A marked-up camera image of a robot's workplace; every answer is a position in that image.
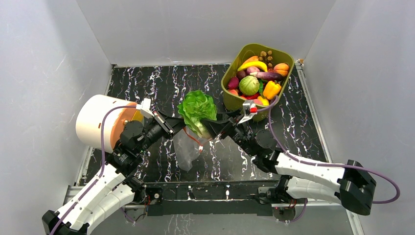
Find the pink sweet potato toy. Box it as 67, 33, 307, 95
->
246, 66, 261, 75

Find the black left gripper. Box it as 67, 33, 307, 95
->
136, 110, 190, 154

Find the brown nuts cluster toy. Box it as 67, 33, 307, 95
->
258, 50, 274, 68

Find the yellow bell pepper toy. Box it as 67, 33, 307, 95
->
262, 81, 282, 100

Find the red chili pepper toy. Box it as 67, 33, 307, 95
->
240, 93, 260, 100

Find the yellow banana toy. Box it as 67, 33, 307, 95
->
237, 61, 268, 72

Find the green cabbage toy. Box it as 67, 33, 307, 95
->
239, 75, 260, 96

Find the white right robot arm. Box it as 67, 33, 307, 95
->
201, 108, 376, 215

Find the olive green plastic bin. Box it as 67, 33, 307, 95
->
221, 44, 294, 121

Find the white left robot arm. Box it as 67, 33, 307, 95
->
42, 111, 185, 235

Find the dark red beet toy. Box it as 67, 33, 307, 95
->
227, 76, 239, 90

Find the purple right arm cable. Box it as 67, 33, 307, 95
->
256, 96, 401, 205

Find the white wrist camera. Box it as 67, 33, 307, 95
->
136, 98, 154, 118
237, 100, 258, 125

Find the white orange cylinder roll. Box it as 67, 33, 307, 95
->
76, 94, 143, 153

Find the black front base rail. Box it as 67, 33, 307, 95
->
140, 180, 296, 216

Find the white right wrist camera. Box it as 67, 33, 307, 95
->
237, 100, 258, 125

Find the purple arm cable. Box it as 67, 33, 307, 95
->
256, 96, 401, 205
48, 105, 143, 235

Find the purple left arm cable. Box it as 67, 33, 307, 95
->
48, 105, 143, 235

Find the orange pumpkin toy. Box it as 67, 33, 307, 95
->
273, 63, 290, 77

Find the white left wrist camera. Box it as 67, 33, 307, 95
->
136, 98, 154, 118

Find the clear zip top bag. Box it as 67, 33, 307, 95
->
173, 126, 208, 172

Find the orange carrot toy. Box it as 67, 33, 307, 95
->
243, 56, 259, 64

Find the green lettuce toy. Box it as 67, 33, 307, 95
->
177, 90, 217, 139

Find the pink peach toy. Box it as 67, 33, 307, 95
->
228, 89, 239, 96

